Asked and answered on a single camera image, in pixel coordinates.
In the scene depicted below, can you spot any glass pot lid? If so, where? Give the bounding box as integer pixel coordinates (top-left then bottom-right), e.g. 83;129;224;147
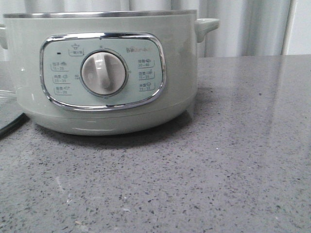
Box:
0;90;29;138

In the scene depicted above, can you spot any white pleated curtain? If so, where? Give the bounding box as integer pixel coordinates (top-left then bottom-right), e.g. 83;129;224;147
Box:
0;0;291;57

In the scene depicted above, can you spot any pale green electric pot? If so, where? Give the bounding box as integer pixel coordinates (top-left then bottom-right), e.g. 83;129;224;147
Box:
0;10;220;136

